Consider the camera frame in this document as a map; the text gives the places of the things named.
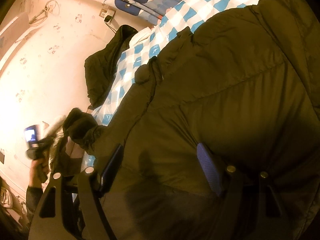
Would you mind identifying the person's left forearm dark sleeve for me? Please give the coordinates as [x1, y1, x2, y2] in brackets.
[26, 186, 43, 223]

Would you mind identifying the white wall socket with charger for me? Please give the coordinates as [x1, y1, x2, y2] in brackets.
[99, 8, 116, 23]

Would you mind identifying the dark olive puffer jacket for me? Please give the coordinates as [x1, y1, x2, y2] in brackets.
[63, 0, 319, 239]

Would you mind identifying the black jacket by wall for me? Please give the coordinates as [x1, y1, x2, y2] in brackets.
[84, 24, 138, 109]

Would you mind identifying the person's left hand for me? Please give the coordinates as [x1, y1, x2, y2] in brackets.
[28, 151, 49, 189]

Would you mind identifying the blue white checkered bed cover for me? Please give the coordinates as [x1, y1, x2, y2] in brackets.
[92, 0, 260, 126]

